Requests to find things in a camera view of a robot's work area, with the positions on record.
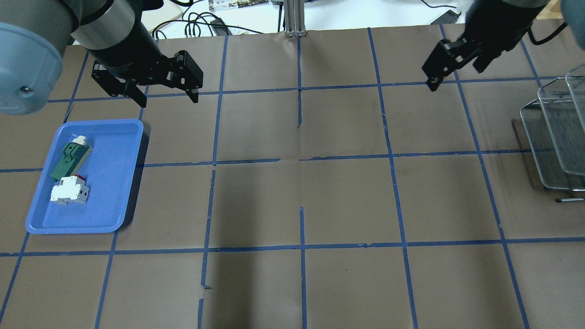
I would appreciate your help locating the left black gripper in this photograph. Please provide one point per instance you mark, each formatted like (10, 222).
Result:
(124, 54)

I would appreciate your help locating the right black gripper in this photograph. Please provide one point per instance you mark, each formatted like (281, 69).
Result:
(499, 23)

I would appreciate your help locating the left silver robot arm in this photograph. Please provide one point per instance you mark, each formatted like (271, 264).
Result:
(35, 33)

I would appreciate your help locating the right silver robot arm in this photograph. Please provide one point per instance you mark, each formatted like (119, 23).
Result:
(573, 14)

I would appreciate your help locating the beige plastic tray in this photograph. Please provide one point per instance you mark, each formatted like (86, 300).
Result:
(169, 11)

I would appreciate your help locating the blue plastic tray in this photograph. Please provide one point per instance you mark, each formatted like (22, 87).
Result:
(108, 173)

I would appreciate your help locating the green terminal block module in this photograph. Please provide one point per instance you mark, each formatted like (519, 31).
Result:
(73, 157)

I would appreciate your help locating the white circuit breaker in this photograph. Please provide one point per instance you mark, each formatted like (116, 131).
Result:
(70, 189)

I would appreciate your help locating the wire mesh shelf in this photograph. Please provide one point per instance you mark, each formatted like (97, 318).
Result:
(554, 124)

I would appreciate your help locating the aluminium frame post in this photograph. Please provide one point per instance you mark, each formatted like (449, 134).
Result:
(294, 18)

